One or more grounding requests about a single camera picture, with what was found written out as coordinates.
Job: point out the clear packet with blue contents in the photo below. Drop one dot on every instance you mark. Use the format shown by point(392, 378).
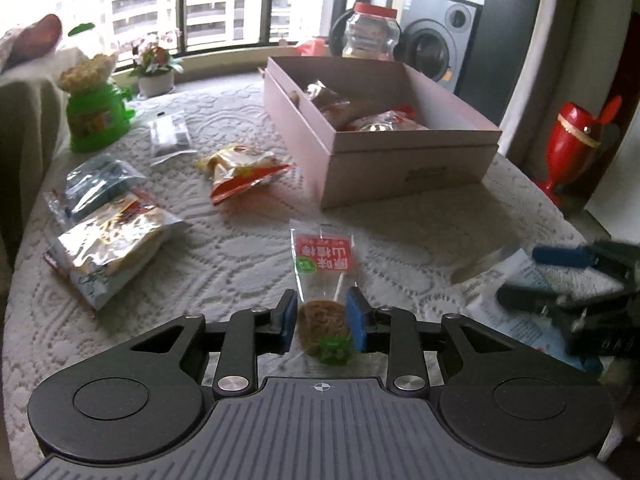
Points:
point(100, 182)

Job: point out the green plastic leaf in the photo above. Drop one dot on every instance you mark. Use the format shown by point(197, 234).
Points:
point(80, 29)

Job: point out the red and yellow snack packet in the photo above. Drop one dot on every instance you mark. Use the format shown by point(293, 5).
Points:
point(240, 175)

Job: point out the clear snack packet red label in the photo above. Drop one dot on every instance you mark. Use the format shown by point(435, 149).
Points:
point(325, 255)

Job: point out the red plastic bag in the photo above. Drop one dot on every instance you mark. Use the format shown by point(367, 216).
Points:
point(312, 49)

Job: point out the grey washing machine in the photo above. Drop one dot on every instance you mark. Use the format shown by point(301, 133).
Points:
point(435, 45)

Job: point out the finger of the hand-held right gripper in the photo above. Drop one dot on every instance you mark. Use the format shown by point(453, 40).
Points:
point(560, 256)
point(520, 297)

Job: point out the red nut snack packet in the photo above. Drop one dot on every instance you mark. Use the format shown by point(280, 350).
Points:
point(327, 105)

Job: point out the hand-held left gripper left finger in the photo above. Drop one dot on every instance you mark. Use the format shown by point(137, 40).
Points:
point(289, 320)

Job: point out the clear packet of dark snacks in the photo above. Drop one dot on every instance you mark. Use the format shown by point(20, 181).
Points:
point(170, 135)

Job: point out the reddish brown cushion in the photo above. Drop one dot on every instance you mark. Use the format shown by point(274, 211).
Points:
point(37, 37)

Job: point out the large clear pastry packet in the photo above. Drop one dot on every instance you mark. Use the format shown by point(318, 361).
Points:
point(115, 250)

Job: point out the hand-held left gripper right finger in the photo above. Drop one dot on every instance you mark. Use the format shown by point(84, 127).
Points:
point(356, 317)

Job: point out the green popcorn toy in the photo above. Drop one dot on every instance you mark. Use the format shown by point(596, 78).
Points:
point(95, 120)

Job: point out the potted flowers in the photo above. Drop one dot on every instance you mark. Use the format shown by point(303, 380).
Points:
point(155, 82)

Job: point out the black framed window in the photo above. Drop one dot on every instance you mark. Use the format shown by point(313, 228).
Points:
point(179, 5)

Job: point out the black round hoop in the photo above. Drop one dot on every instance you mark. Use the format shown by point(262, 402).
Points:
point(336, 30)

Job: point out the pink cardboard box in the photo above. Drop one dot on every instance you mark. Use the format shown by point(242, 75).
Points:
point(400, 170)

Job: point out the grey chair back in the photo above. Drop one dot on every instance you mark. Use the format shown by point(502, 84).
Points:
point(30, 135)

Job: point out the red rocket-shaped fan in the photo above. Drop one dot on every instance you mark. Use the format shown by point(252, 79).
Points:
point(565, 140)

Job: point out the clear plastic jar red lid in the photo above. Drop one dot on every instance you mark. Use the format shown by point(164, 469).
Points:
point(370, 35)

